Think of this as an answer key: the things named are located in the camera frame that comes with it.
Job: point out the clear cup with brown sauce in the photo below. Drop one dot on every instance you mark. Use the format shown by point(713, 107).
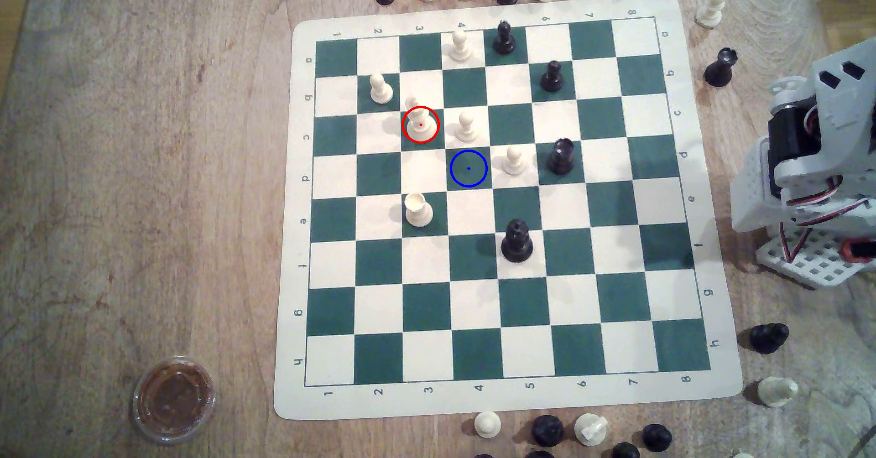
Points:
point(174, 399)

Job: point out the white bishop chess piece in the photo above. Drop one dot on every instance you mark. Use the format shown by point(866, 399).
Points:
point(710, 10)
point(419, 125)

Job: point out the green white chess board mat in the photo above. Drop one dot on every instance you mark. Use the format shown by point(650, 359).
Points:
point(616, 307)

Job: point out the black knight chess piece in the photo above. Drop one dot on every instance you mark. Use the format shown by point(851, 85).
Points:
point(768, 338)

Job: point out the black queen chess piece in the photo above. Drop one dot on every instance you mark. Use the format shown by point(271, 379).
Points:
point(517, 241)

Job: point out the black rook chess piece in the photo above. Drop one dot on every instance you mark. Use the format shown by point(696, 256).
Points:
point(720, 69)
point(561, 157)

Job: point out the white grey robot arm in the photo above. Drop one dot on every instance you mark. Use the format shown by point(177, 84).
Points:
point(842, 102)

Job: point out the white perforated base plate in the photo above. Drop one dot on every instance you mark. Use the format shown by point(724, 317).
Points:
point(814, 266)

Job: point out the white knight chess piece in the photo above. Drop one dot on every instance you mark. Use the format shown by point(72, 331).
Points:
point(590, 429)

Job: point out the red black clamp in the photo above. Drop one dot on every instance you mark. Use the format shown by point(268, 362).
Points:
point(859, 249)

